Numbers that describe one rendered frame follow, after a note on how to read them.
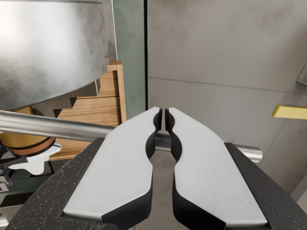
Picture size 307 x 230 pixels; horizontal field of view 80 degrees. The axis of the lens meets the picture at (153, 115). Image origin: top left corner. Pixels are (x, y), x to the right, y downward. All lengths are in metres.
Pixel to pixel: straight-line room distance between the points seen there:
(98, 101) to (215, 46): 1.20
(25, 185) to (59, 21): 0.66
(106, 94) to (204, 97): 1.26
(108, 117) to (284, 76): 1.77
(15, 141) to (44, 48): 0.20
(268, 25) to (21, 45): 1.72
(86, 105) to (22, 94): 0.38
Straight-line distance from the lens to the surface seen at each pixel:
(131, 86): 0.92
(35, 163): 0.43
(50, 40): 0.21
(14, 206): 0.77
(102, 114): 0.59
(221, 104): 1.83
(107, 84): 0.54
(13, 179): 0.48
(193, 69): 1.57
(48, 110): 0.35
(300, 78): 2.18
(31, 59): 0.21
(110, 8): 0.53
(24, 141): 0.37
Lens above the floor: 1.39
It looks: 58 degrees down
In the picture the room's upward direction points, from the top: 161 degrees clockwise
